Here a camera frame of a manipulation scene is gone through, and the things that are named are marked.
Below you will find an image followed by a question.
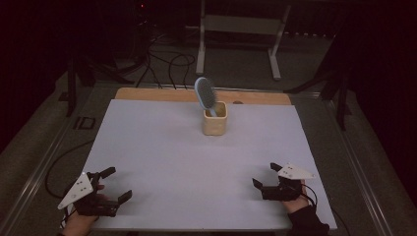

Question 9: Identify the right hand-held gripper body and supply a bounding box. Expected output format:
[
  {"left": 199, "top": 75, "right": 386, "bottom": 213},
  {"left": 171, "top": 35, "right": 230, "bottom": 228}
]
[{"left": 261, "top": 162, "right": 315, "bottom": 203}]

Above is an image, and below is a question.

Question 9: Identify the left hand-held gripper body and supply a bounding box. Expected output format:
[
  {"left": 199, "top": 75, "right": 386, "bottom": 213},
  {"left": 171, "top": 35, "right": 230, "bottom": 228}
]
[{"left": 57, "top": 171, "right": 120, "bottom": 218}]

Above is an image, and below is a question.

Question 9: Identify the square beige cup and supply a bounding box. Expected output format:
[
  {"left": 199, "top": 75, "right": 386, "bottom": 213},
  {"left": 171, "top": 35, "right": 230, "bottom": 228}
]
[{"left": 202, "top": 100, "right": 228, "bottom": 137}]

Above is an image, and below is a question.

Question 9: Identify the light blue hairbrush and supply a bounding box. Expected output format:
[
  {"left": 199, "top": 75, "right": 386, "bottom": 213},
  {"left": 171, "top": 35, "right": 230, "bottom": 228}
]
[{"left": 194, "top": 76, "right": 219, "bottom": 118}]

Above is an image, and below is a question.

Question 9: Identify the person's right hand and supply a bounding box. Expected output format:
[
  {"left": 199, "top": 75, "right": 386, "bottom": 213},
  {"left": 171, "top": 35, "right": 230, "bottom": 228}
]
[{"left": 281, "top": 179, "right": 311, "bottom": 214}]

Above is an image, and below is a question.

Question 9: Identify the person's left hand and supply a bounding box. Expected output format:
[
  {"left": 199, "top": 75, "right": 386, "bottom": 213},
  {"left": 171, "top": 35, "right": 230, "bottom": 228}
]
[{"left": 60, "top": 183, "right": 108, "bottom": 236}]

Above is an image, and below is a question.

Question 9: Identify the white table mat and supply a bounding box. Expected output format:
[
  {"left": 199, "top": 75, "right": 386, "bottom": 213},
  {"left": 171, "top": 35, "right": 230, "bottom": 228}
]
[{"left": 82, "top": 98, "right": 338, "bottom": 232}]

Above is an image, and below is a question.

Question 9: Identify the black metal stand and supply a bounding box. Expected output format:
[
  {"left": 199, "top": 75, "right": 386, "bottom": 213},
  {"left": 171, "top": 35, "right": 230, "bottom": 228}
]
[
  {"left": 282, "top": 32, "right": 354, "bottom": 132},
  {"left": 58, "top": 52, "right": 136, "bottom": 118}
]

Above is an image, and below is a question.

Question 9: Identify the white metal stand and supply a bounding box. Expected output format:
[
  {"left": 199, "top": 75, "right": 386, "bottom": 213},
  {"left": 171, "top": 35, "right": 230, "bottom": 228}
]
[{"left": 195, "top": 0, "right": 292, "bottom": 82}]

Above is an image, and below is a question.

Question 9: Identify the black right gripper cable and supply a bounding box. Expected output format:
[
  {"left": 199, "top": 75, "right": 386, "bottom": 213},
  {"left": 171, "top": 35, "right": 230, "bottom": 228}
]
[{"left": 301, "top": 186, "right": 351, "bottom": 236}]

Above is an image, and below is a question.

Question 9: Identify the black cable beside table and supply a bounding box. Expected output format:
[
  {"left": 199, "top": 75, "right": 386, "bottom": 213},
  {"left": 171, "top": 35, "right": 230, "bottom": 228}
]
[{"left": 44, "top": 140, "right": 95, "bottom": 199}]

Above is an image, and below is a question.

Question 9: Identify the metal frame rail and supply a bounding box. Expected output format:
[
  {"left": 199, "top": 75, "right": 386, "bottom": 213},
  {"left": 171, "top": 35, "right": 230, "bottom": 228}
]
[
  {"left": 323, "top": 97, "right": 417, "bottom": 236},
  {"left": 0, "top": 87, "right": 99, "bottom": 236},
  {"left": 94, "top": 82, "right": 322, "bottom": 98}
]

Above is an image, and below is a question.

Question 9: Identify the black rectangular floor bracket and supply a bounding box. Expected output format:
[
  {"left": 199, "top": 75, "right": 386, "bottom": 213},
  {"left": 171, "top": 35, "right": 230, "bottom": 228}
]
[{"left": 73, "top": 116, "right": 97, "bottom": 131}]

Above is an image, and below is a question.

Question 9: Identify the black looped floor cable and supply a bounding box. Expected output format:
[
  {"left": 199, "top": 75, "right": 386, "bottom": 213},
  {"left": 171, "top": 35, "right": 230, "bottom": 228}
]
[{"left": 168, "top": 53, "right": 197, "bottom": 90}]

